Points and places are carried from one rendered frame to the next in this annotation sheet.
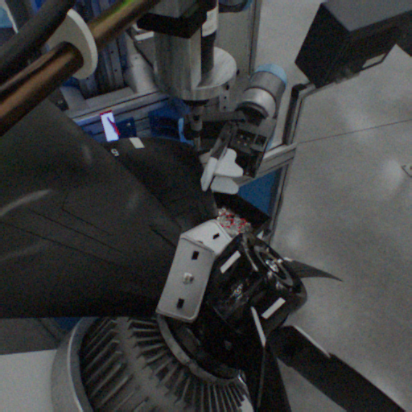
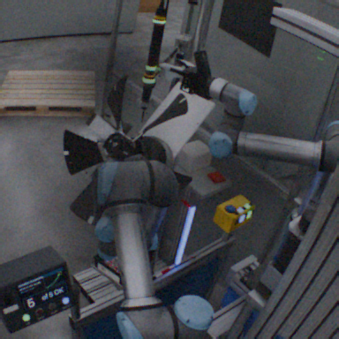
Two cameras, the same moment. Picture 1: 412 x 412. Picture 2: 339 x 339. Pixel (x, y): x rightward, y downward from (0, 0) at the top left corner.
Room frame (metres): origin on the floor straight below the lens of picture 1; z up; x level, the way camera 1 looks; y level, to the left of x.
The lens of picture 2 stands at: (1.70, -0.24, 2.16)
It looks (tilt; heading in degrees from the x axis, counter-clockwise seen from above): 35 degrees down; 164
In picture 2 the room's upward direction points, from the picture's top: 11 degrees clockwise
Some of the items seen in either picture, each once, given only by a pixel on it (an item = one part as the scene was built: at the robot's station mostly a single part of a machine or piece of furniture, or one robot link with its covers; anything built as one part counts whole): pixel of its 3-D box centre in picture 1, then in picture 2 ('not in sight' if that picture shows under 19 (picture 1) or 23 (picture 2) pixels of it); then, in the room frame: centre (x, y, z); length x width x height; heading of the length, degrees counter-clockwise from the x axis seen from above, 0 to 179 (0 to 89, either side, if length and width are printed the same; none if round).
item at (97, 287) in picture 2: not in sight; (129, 283); (0.07, 0.11, 0.04); 0.62 x 0.45 x 0.08; 122
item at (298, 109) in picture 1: (294, 116); (74, 302); (0.88, -0.25, 0.96); 0.03 x 0.03 x 0.20; 32
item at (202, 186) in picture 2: not in sight; (195, 173); (-0.10, 0.42, 0.85); 0.36 x 0.24 x 0.03; 32
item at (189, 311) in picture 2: not in sight; (189, 320); (1.11, 0.08, 1.20); 0.13 x 0.12 x 0.14; 99
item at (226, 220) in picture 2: not in sight; (234, 214); (0.44, 0.45, 1.02); 0.16 x 0.10 x 0.11; 122
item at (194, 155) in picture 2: not in sight; (192, 154); (-0.18, 0.40, 0.92); 0.17 x 0.16 x 0.11; 122
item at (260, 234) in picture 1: (218, 232); (124, 259); (0.55, -0.03, 0.85); 0.22 x 0.17 x 0.07; 137
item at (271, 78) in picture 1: (264, 91); (109, 225); (0.68, -0.12, 1.17); 0.11 x 0.08 x 0.09; 158
